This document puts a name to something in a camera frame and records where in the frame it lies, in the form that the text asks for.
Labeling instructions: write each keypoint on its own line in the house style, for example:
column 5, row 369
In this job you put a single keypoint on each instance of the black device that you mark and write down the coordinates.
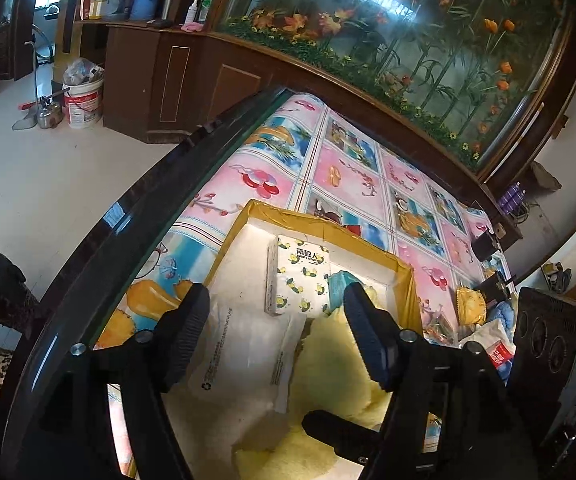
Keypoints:
column 493, row 290
column 485, row 245

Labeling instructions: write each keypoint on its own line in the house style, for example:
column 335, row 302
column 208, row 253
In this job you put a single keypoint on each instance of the purple bottles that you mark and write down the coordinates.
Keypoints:
column 512, row 198

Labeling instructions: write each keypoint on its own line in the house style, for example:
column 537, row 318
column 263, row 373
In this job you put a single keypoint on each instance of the pale green tissue pack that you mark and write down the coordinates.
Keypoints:
column 337, row 284

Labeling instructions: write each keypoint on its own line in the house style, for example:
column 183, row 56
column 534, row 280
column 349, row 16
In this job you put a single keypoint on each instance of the white plastic bucket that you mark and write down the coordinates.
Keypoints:
column 83, row 103

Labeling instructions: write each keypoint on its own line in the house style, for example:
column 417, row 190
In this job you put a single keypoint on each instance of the yellow fluffy towel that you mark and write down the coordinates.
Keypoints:
column 329, row 375

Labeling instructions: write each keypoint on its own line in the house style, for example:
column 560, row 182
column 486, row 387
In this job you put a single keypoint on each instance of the metal kettle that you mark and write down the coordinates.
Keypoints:
column 49, row 114

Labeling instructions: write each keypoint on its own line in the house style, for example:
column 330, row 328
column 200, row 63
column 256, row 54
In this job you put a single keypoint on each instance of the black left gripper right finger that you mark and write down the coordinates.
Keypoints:
column 375, row 334

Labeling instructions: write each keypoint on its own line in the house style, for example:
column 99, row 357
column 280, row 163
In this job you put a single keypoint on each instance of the painted glass screen panel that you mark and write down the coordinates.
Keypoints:
column 461, row 70

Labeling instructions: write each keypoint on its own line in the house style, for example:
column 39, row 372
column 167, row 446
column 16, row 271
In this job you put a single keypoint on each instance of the white red label bag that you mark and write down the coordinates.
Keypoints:
column 500, row 349

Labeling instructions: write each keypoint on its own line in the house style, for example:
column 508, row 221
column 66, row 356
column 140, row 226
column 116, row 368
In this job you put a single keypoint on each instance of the yellow snack packet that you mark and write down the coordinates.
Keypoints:
column 471, row 307

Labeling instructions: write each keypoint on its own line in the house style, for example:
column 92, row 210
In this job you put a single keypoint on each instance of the yellow cardboard box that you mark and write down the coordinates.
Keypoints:
column 277, row 343

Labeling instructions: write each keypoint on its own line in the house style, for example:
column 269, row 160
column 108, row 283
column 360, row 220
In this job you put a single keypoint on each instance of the black device lower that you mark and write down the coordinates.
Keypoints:
column 493, row 290

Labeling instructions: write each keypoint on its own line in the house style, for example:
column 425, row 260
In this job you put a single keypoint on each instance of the colourful patterned tablecloth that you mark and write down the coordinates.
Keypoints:
column 305, row 157

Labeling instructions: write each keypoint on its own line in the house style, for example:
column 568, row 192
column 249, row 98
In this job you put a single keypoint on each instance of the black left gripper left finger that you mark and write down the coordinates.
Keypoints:
column 176, row 336

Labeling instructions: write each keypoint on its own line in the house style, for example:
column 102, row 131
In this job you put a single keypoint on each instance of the lemon print tissue pack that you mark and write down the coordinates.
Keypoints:
column 297, row 275

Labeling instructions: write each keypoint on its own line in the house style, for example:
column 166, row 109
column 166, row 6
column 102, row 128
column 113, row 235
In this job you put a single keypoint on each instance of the black device upper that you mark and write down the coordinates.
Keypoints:
column 485, row 245

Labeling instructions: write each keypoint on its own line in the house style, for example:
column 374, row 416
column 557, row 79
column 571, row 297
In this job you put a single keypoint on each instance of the blue towel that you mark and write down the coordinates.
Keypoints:
column 504, row 313

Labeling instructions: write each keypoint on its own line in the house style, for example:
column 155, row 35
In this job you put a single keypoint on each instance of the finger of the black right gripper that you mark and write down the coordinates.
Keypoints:
column 348, row 439

